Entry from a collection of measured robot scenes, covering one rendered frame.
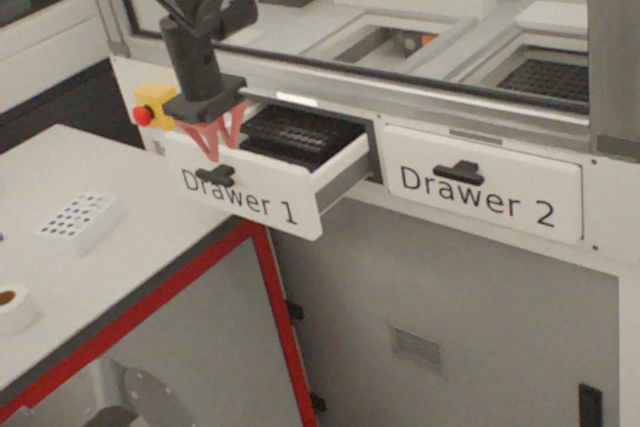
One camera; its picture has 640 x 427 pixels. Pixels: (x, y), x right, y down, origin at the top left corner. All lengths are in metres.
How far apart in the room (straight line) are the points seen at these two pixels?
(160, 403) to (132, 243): 0.97
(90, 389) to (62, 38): 1.60
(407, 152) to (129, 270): 0.47
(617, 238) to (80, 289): 0.77
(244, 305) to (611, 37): 0.82
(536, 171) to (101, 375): 0.75
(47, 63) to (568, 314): 1.24
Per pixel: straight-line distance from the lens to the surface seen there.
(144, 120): 1.52
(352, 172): 1.24
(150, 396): 0.44
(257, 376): 1.61
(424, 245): 1.32
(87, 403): 0.42
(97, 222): 1.44
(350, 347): 1.62
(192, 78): 1.09
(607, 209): 1.09
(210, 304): 1.45
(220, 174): 1.20
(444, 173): 1.11
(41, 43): 1.97
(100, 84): 2.09
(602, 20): 0.97
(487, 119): 1.11
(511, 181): 1.11
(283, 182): 1.15
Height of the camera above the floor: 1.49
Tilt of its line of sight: 31 degrees down
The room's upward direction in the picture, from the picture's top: 12 degrees counter-clockwise
